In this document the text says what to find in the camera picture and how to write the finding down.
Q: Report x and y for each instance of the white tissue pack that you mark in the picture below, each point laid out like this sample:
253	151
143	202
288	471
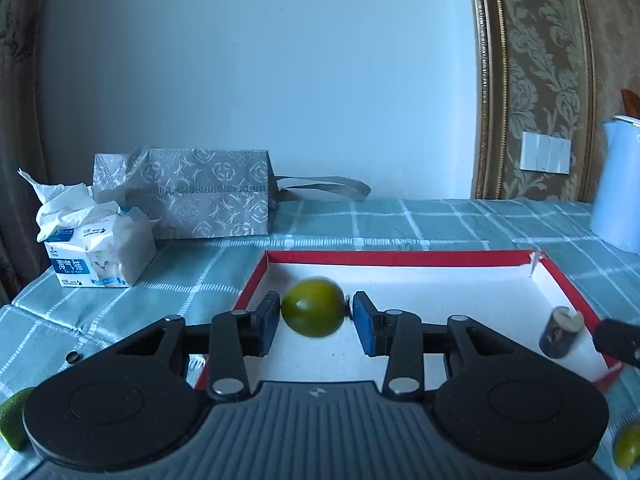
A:
100	255

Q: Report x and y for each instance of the gold framed wall panel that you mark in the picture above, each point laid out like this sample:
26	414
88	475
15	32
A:
545	60

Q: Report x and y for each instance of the red cardboard box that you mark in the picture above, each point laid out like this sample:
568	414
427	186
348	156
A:
425	290

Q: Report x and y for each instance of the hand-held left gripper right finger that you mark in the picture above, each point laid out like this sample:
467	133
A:
362	325

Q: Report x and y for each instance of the green checked tablecloth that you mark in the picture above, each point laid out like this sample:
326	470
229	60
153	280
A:
425	225

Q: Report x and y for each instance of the white electric kettle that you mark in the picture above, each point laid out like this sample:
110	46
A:
617	185

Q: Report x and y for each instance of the small black cap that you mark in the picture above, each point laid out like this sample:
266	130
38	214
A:
73	357

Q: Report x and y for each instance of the brown wooden object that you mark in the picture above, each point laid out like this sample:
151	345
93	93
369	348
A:
631	105

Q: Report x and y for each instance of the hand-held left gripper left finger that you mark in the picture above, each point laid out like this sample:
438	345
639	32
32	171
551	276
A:
270	322

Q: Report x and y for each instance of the green cucumber piece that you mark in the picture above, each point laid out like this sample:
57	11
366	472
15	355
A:
12	417

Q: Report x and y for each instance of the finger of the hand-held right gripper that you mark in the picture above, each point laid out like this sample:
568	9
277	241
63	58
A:
620	340

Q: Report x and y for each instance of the green tomato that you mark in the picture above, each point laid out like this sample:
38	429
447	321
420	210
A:
629	447
312	310

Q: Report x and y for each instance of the grey patterned gift bag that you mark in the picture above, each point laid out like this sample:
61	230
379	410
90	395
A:
200	195

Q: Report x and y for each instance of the white wall light switch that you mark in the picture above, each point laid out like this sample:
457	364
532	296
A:
545	152

